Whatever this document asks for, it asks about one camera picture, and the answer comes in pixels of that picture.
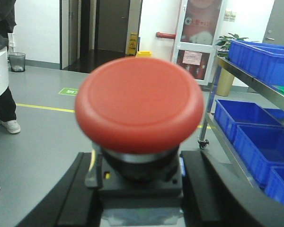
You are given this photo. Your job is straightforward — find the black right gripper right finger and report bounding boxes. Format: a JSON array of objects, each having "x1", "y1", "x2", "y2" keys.
[{"x1": 180, "y1": 150, "x2": 284, "y2": 227}]

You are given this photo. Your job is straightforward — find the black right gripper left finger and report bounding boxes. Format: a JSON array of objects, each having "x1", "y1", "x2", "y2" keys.
[{"x1": 17, "y1": 152, "x2": 102, "y2": 227}]

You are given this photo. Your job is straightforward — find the red mushroom push button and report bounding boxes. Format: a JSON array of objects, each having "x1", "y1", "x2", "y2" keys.
[{"x1": 74, "y1": 57, "x2": 204, "y2": 209}]

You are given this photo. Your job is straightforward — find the blue bin cart lower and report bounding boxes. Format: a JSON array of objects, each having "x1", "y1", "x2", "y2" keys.
[{"x1": 214, "y1": 99, "x2": 282, "y2": 143}]

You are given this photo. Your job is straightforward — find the potted plant gold pot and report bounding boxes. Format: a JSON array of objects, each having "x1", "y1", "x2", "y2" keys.
[{"x1": 216, "y1": 33, "x2": 248, "y2": 96}]

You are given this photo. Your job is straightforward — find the blue bin on cart top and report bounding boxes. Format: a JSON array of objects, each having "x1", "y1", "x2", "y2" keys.
[{"x1": 228, "y1": 40, "x2": 284, "y2": 86}]

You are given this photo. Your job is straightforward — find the yellow wet floor sign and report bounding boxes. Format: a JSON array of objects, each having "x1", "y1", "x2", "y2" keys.
[{"x1": 126, "y1": 33, "x2": 138, "y2": 56}]

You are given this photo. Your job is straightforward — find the person in black clothes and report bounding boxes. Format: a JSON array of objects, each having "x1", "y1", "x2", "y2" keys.
[{"x1": 0, "y1": 0, "x2": 21, "y2": 134}]

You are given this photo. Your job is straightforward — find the wire mesh waste bin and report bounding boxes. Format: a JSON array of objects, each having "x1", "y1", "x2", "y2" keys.
[{"x1": 9, "y1": 52, "x2": 26, "y2": 72}]

